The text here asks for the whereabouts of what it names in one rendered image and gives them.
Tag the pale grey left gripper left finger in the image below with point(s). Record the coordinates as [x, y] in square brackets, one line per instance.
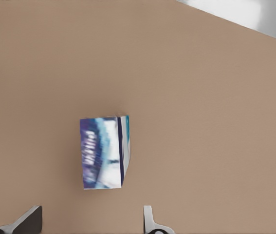
[28, 220]

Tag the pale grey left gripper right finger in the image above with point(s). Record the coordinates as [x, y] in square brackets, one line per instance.
[149, 219]

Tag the blue and white printed box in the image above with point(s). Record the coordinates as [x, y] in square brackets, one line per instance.
[103, 153]

